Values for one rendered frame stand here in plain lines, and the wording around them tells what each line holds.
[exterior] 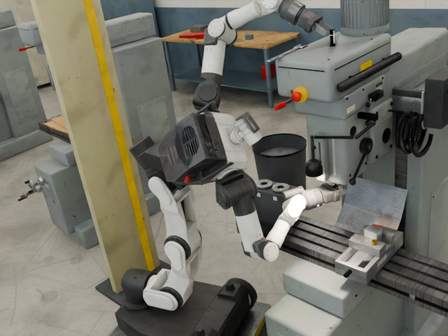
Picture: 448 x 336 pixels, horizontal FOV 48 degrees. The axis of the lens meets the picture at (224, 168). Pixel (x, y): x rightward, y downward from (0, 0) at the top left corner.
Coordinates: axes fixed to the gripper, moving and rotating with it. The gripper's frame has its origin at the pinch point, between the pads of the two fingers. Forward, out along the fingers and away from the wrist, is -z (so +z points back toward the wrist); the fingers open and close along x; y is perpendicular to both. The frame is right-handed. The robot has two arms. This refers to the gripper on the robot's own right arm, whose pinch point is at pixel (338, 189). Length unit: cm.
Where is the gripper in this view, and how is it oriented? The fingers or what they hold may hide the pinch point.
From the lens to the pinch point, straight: 235.6
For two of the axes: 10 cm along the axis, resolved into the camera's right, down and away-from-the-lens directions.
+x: -4.0, -3.5, 8.5
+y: 1.1, 9.0, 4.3
